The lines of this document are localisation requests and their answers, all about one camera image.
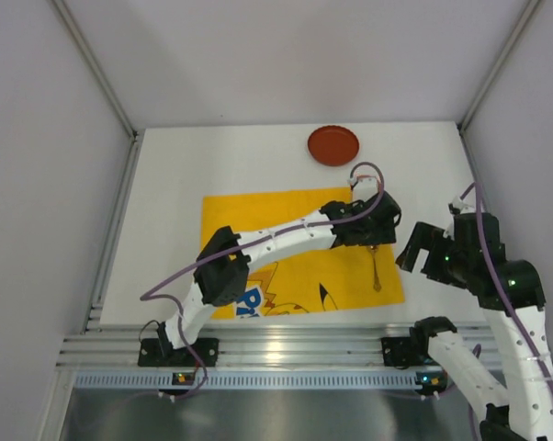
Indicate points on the aluminium mounting rail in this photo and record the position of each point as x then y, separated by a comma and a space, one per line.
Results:
279, 347

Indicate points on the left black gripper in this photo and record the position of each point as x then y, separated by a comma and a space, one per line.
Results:
378, 232

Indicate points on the right aluminium corner post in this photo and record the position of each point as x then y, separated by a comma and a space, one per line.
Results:
516, 34

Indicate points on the gold metal spoon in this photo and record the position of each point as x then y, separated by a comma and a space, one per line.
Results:
376, 280

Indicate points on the red round plate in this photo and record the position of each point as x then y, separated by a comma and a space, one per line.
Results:
333, 145

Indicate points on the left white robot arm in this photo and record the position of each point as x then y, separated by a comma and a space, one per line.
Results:
218, 276

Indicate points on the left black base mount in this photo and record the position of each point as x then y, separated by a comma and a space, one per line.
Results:
156, 354

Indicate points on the aluminium corner post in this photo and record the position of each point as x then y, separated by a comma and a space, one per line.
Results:
65, 15
516, 34

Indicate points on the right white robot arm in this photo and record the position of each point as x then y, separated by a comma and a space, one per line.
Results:
509, 292

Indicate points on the perforated grey cable duct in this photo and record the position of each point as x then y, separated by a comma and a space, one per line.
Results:
263, 380

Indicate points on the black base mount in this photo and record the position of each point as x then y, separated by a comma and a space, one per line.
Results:
402, 352
156, 354

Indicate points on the left aluminium corner post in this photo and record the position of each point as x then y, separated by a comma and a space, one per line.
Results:
65, 15

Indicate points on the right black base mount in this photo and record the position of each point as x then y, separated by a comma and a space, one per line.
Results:
402, 352

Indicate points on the yellow printed cloth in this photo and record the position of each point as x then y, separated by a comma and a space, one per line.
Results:
322, 281

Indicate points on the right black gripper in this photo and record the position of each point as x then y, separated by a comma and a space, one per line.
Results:
425, 253

